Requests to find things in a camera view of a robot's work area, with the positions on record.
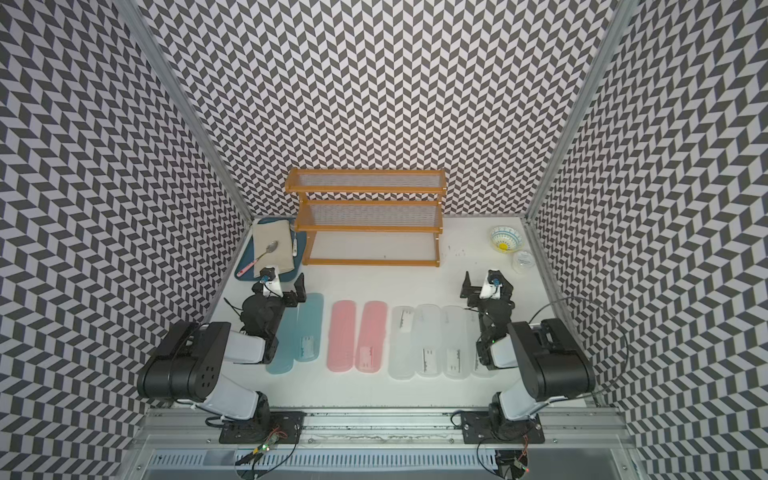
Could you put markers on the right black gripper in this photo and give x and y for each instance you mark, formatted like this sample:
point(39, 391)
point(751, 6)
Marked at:
point(474, 292)

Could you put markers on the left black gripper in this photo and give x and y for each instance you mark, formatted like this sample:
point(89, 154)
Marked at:
point(300, 293)

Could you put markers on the clear pencil case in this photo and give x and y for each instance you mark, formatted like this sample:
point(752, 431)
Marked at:
point(400, 353)
point(457, 344)
point(426, 341)
point(482, 361)

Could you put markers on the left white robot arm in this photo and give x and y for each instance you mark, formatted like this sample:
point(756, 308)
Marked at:
point(186, 367)

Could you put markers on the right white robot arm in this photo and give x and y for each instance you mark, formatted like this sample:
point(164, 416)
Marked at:
point(552, 366)

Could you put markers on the teal pencil case inner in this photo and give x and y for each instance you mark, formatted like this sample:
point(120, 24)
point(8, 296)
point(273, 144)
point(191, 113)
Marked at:
point(308, 331)

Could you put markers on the teal pencil case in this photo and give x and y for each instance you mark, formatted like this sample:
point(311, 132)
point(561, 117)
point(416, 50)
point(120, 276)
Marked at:
point(284, 357)
point(308, 331)

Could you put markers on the teal pencil case outer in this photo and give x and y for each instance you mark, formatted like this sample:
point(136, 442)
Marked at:
point(284, 357)

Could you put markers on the pink pencil case left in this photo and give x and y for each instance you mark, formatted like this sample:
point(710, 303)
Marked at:
point(341, 339)

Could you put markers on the pink pencil case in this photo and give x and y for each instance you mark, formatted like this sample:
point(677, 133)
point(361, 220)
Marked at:
point(370, 343)
point(341, 339)

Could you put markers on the pink pencil case right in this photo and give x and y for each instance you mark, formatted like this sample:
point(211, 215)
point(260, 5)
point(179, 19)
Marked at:
point(370, 343)

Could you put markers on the wooden two-tier shelf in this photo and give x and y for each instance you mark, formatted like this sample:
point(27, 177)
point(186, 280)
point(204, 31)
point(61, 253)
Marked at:
point(368, 201)

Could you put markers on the beige folded cloth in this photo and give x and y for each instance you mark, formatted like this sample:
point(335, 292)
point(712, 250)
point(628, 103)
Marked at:
point(264, 234)

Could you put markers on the small clear glass cup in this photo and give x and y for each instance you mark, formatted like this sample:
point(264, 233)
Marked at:
point(523, 261)

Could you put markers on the patterned bowl yellow centre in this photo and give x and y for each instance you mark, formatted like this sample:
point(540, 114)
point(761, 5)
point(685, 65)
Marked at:
point(506, 239)

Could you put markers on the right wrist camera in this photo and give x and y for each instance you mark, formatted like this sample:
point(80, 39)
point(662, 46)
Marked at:
point(492, 286)

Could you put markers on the pink handled spoon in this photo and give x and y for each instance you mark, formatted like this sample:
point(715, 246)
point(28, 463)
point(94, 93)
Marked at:
point(257, 259)

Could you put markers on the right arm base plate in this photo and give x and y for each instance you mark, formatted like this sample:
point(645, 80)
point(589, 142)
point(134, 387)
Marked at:
point(478, 426)

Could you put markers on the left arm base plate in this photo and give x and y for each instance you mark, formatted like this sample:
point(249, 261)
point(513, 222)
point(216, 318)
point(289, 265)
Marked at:
point(283, 427)

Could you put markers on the aluminium front rail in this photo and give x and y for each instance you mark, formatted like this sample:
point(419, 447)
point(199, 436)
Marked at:
point(580, 443)

